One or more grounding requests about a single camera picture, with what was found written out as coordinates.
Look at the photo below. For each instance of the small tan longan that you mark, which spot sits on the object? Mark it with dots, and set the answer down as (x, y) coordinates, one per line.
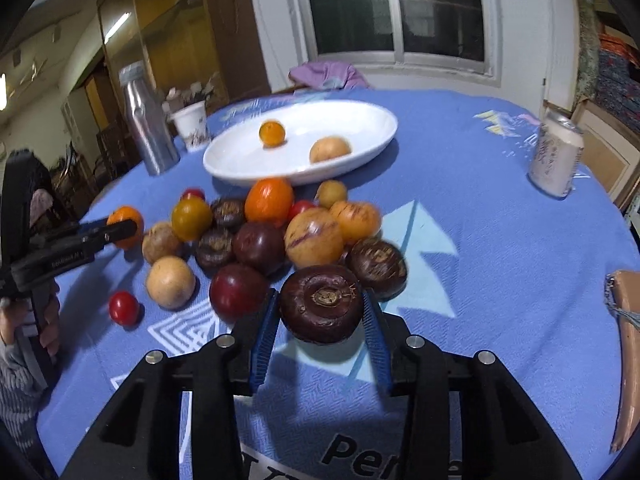
(331, 193)

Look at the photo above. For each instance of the sliding window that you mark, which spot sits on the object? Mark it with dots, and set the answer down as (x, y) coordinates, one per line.
(350, 5)

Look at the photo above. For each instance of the fluorescent ceiling lamp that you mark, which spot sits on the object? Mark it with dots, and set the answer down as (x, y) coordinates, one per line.
(2, 91)

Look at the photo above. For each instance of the floral patterned board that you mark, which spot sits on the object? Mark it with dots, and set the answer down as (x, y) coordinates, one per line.
(587, 45)

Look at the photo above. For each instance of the purple cloth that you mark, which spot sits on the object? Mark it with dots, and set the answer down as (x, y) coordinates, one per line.
(327, 75)

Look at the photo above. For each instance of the person's left hand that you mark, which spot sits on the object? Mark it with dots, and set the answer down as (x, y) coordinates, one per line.
(51, 317)

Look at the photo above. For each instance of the red plum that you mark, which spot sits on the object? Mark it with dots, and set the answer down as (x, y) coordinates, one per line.
(236, 290)

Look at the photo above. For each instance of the large orange tangerine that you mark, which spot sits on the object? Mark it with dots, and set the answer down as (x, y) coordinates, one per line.
(125, 212)
(269, 202)

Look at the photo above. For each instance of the stack of patterned fabrics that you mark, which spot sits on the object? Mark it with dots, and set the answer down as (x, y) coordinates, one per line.
(620, 80)

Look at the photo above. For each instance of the wooden picture frame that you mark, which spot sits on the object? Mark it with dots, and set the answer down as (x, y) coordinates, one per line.
(607, 157)

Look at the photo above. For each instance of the blue printed tablecloth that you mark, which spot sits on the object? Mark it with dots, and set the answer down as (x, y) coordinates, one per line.
(475, 240)

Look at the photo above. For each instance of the white drink can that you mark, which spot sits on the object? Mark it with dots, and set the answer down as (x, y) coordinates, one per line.
(555, 155)

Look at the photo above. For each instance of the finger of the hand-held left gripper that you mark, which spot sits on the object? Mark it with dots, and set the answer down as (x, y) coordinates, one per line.
(120, 234)
(92, 226)

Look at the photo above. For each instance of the dark brown water chestnut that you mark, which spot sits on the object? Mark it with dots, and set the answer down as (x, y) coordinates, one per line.
(320, 305)
(377, 266)
(214, 251)
(228, 212)

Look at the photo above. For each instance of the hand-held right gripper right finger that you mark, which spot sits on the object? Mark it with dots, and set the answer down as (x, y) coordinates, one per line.
(375, 340)

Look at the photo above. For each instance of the yellow striped pepino melon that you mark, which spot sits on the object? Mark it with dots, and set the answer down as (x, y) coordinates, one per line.
(314, 240)

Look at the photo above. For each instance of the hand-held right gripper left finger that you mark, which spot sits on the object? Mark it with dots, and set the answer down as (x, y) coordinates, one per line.
(265, 340)

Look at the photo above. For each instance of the silver metal bottle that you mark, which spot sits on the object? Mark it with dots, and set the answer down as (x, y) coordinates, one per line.
(147, 125)

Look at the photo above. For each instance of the small red cherry tomato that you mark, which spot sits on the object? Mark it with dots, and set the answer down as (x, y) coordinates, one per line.
(193, 193)

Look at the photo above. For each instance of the yellow green tomato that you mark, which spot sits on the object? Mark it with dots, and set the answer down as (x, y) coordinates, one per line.
(191, 218)

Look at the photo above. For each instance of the small orange tangerine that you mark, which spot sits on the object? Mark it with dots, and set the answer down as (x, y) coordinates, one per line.
(272, 133)

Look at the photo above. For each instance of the spotted tan round fruit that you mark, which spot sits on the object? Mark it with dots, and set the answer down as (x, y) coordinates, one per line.
(160, 243)

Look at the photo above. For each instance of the white oval plate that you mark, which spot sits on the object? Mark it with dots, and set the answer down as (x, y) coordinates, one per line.
(235, 155)

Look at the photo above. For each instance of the person's left forearm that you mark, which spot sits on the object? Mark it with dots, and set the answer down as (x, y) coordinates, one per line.
(20, 400)

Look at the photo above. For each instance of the dark purple plum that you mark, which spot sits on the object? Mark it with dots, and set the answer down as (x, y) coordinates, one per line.
(258, 247)

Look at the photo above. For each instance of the wooden glass cabinet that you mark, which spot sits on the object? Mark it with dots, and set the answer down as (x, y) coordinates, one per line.
(175, 25)

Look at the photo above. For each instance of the white paper cup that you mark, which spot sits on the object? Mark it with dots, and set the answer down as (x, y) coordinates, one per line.
(192, 125)

